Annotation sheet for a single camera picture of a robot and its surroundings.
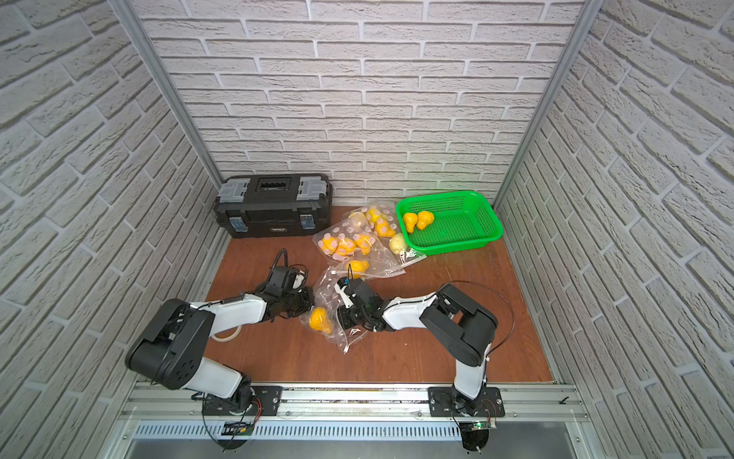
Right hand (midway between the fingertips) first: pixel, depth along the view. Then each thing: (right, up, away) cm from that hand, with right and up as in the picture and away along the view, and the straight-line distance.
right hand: (338, 317), depth 88 cm
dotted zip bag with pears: (-4, +6, 0) cm, 7 cm away
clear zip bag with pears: (+13, +32, +18) cm, 39 cm away
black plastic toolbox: (-30, +36, +9) cm, 48 cm away
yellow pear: (-4, +1, -7) cm, 8 cm away
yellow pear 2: (+25, +32, +19) cm, 45 cm away
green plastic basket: (+47, +32, +25) cm, 62 cm away
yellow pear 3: (+31, +32, +21) cm, 50 cm away
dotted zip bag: (+5, +20, +12) cm, 24 cm away
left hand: (-5, +5, +3) cm, 8 cm away
